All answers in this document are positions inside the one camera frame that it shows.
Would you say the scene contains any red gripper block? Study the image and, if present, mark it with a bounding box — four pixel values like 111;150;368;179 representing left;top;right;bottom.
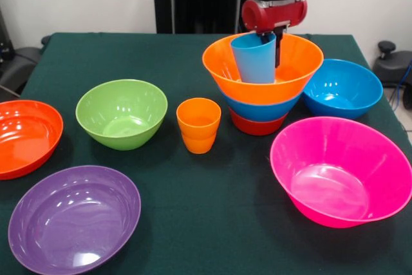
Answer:
241;0;308;69

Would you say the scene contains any blue cup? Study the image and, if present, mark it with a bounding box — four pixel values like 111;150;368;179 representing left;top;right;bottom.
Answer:
230;32;277;84

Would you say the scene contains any large orange bowl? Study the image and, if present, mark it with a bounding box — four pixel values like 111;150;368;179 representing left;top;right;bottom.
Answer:
201;32;324;106

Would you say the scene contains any blue cone-shaped bowl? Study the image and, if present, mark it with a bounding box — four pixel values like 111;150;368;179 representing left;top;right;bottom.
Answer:
221;90;304;123

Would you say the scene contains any green bowl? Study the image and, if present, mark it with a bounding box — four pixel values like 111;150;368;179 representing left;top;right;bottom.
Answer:
75;79;169;151

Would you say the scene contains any small red bowl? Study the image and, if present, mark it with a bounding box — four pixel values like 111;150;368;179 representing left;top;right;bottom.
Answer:
229;107;290;137

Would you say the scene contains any blue round bowl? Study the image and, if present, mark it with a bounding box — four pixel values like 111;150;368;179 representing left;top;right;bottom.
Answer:
302;59;384;120

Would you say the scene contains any orange cup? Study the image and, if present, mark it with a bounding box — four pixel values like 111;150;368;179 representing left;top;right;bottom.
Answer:
181;131;218;155
176;97;222;140

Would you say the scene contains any pink bowl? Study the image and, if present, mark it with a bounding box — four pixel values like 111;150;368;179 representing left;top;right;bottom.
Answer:
269;116;412;229

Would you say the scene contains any dark green table cloth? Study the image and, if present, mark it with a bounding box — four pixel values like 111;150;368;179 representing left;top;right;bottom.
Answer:
0;32;412;275

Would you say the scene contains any large red-orange bowl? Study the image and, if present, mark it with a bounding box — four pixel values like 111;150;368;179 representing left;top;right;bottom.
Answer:
0;99;64;181

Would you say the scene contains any black equipment box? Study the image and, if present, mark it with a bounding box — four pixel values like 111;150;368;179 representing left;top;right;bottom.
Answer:
0;9;14;62

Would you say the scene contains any purple bowl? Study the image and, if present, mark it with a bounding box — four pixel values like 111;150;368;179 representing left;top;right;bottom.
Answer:
8;165;142;275

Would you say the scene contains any black pedestal foot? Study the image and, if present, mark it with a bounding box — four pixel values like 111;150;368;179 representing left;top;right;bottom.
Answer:
0;46;43;95
372;41;412;88

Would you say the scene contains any blue cable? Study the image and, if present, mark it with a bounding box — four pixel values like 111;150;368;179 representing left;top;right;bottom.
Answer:
390;61;412;110

